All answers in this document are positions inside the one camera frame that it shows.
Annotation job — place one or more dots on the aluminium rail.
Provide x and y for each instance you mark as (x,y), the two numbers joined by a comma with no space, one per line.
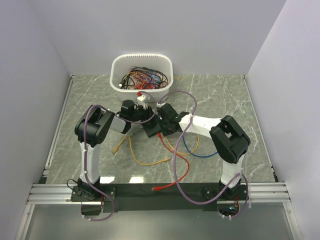
(55,194)

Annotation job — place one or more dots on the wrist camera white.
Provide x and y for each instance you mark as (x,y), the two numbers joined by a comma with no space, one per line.
(159,104)
(142,99)

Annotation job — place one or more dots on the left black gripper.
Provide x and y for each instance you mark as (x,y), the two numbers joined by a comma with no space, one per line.
(148,113)

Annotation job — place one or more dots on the black network switch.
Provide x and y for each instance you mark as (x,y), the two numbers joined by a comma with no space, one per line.
(153,128)

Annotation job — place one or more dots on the white plastic tub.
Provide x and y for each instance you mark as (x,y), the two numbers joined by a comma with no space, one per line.
(131,73)

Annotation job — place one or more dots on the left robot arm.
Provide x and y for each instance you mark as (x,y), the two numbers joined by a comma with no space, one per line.
(91,130)

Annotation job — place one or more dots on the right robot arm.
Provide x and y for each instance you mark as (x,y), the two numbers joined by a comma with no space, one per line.
(229,139)

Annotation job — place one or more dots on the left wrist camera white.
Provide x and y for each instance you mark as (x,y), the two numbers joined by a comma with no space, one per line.
(142,99)

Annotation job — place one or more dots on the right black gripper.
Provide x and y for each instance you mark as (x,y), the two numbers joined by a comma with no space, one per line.
(165,132)

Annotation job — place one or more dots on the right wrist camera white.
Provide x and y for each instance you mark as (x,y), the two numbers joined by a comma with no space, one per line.
(159,104)

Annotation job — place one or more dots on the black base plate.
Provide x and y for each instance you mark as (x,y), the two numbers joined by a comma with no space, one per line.
(145,197)

